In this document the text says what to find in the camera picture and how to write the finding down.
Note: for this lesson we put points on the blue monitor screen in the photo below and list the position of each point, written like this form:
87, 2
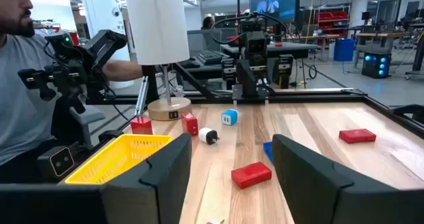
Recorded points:
275, 2

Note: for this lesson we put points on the yellow plastic basket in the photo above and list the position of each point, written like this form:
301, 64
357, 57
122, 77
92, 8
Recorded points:
109, 161

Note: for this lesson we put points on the black aluminium table frame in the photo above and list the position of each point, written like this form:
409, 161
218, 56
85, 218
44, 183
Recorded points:
298, 98

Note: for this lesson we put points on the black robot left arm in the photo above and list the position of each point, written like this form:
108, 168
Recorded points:
246, 81

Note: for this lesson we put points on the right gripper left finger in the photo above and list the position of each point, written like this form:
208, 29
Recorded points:
149, 197

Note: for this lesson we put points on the person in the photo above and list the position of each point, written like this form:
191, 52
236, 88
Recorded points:
20, 118
208, 22

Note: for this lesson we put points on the black keyboard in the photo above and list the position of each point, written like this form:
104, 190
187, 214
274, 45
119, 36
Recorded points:
212, 56

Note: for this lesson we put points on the red charger cube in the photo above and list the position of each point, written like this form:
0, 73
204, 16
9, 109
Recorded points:
189, 124
141, 127

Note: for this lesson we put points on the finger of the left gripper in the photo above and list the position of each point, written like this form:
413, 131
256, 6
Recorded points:
284, 70
228, 70

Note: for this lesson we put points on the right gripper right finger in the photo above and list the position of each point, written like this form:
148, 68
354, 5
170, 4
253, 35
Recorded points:
314, 191

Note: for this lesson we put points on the red printed flat box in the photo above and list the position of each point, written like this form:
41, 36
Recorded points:
251, 175

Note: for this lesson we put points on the blue printed box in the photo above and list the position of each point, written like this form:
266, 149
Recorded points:
267, 149

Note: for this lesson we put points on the white black charger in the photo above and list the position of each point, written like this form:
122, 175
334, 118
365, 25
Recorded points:
205, 135

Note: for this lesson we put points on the silver aluminium bar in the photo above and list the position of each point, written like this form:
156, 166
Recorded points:
141, 98

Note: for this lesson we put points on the blue white charger cube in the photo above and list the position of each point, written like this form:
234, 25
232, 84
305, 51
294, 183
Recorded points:
229, 117

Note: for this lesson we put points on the computer tower blue lights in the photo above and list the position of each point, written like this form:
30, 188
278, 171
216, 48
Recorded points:
374, 66

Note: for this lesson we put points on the wooden top table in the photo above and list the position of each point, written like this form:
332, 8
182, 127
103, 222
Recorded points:
381, 34

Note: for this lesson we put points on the red bin shelf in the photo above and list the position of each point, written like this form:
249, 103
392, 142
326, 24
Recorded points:
331, 18

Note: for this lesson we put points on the black depth camera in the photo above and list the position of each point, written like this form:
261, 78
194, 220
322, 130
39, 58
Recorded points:
61, 161

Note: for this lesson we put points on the blue bin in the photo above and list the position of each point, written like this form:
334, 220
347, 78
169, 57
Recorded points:
344, 50

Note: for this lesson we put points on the plain red box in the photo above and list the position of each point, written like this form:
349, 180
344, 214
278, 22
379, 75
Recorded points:
357, 136

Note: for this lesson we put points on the black computer mouse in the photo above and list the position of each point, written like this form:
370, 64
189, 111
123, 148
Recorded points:
190, 64

